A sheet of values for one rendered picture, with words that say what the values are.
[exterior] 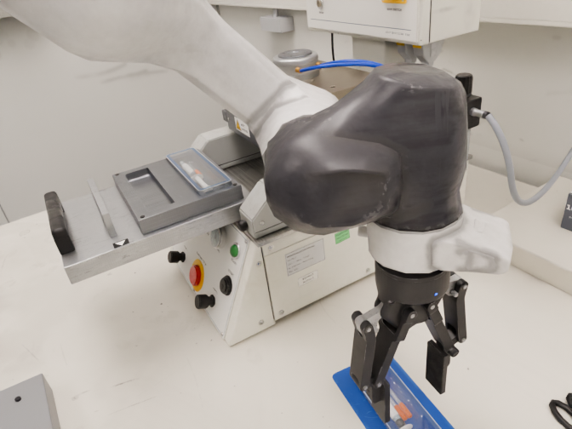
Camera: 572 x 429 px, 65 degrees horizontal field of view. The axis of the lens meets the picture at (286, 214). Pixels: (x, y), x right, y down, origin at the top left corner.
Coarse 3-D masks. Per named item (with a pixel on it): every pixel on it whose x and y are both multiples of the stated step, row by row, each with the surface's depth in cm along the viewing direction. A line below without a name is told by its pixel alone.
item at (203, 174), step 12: (168, 156) 82; (180, 156) 81; (192, 156) 81; (180, 168) 77; (192, 168) 76; (204, 168) 76; (216, 168) 75; (192, 180) 72; (204, 180) 71; (216, 180) 71; (228, 180) 70
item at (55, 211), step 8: (48, 192) 73; (48, 200) 70; (56, 200) 70; (48, 208) 68; (56, 208) 68; (48, 216) 66; (56, 216) 65; (64, 216) 69; (56, 224) 63; (64, 224) 64; (56, 232) 62; (64, 232) 62; (56, 240) 62; (64, 240) 63; (64, 248) 63; (72, 248) 64
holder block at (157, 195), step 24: (144, 168) 81; (168, 168) 80; (120, 192) 77; (144, 192) 76; (168, 192) 71; (192, 192) 70; (216, 192) 69; (240, 192) 71; (144, 216) 65; (168, 216) 67; (192, 216) 69
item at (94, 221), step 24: (96, 192) 71; (72, 216) 73; (96, 216) 72; (120, 216) 72; (216, 216) 70; (72, 240) 67; (96, 240) 66; (120, 240) 65; (144, 240) 65; (168, 240) 67; (72, 264) 61; (96, 264) 63; (120, 264) 65
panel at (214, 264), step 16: (192, 240) 89; (208, 240) 82; (240, 240) 72; (192, 256) 88; (208, 256) 82; (224, 256) 77; (240, 256) 72; (208, 272) 82; (224, 272) 76; (240, 272) 71; (192, 288) 87; (208, 288) 81; (224, 304) 76; (224, 320) 75; (224, 336) 75
